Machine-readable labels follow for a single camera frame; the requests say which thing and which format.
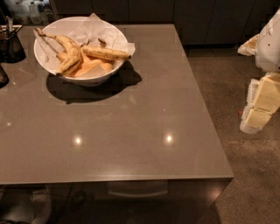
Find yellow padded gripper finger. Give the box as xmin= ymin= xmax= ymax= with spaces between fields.
xmin=253 ymin=73 xmax=280 ymax=114

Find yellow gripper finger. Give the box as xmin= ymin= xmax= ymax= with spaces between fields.
xmin=244 ymin=108 xmax=272 ymax=129

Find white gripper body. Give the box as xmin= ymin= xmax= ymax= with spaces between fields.
xmin=240 ymin=79 xmax=259 ymax=134

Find straight spotted banana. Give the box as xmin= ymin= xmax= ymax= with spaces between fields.
xmin=81 ymin=45 xmax=131 ymax=60

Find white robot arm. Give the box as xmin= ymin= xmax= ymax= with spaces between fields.
xmin=237 ymin=9 xmax=280 ymax=134

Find white bowl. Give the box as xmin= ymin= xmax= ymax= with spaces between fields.
xmin=33 ymin=16 xmax=130 ymax=88

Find curved spotted banana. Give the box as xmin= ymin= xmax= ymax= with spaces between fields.
xmin=35 ymin=28 xmax=82 ymax=76

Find dark cabinet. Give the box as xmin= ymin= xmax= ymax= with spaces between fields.
xmin=51 ymin=0 xmax=280 ymax=46

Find orange fruit pieces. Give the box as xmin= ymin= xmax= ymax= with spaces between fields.
xmin=57 ymin=51 xmax=113 ymax=78

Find white paper liner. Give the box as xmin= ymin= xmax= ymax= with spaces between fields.
xmin=32 ymin=12 xmax=137 ymax=79

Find plastic bottles on shelf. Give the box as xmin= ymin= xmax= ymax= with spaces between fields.
xmin=3 ymin=0 xmax=55 ymax=25

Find dark round object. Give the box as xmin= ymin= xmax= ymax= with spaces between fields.
xmin=0 ymin=65 xmax=10 ymax=88

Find black mesh pen holder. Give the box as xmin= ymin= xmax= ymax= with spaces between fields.
xmin=0 ymin=17 xmax=26 ymax=63

